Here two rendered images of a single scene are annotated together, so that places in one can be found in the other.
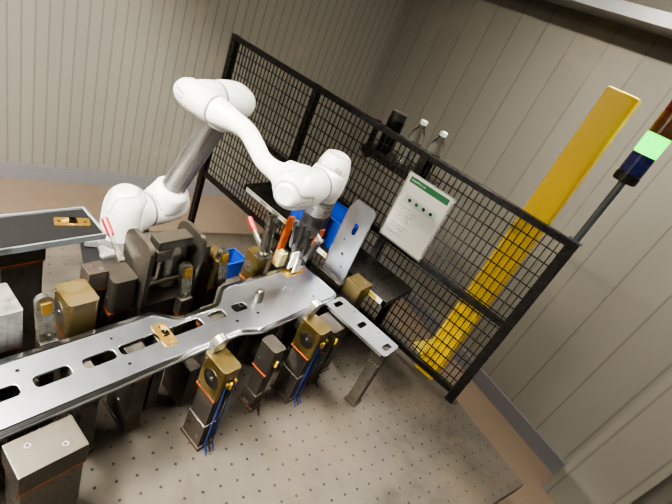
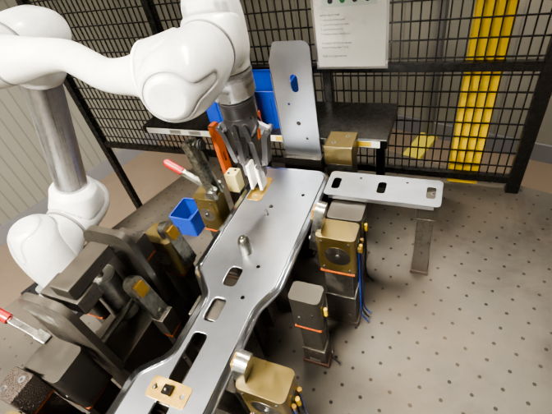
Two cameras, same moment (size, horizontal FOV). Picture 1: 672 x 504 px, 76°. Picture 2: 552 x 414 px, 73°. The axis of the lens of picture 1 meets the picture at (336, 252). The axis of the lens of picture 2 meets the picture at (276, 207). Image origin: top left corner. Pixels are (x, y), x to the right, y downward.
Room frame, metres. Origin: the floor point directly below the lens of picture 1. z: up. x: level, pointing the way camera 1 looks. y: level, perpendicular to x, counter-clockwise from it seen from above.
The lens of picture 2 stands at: (0.52, 0.05, 1.65)
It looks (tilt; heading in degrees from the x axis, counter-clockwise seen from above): 42 degrees down; 2
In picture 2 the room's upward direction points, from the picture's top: 13 degrees counter-clockwise
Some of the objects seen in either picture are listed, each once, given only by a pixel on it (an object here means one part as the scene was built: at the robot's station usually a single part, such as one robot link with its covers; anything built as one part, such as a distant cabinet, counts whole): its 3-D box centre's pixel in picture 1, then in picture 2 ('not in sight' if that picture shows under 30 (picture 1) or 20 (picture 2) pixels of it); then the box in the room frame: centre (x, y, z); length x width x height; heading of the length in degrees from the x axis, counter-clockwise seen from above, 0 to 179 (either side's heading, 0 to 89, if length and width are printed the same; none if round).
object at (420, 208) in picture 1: (415, 216); (349, 16); (1.68, -0.24, 1.30); 0.23 x 0.02 x 0.31; 62
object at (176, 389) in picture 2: (164, 333); (167, 390); (0.83, 0.33, 1.01); 0.08 x 0.04 x 0.01; 61
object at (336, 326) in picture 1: (320, 352); (353, 247); (1.21, -0.10, 0.84); 0.12 x 0.07 x 0.28; 62
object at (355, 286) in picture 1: (342, 314); (343, 187); (1.42, -0.13, 0.88); 0.08 x 0.08 x 0.36; 62
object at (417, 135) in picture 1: (413, 142); not in sight; (1.85, -0.10, 1.53); 0.07 x 0.07 x 0.20
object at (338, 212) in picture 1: (327, 219); (253, 98); (1.72, 0.09, 1.10); 0.30 x 0.17 x 0.13; 64
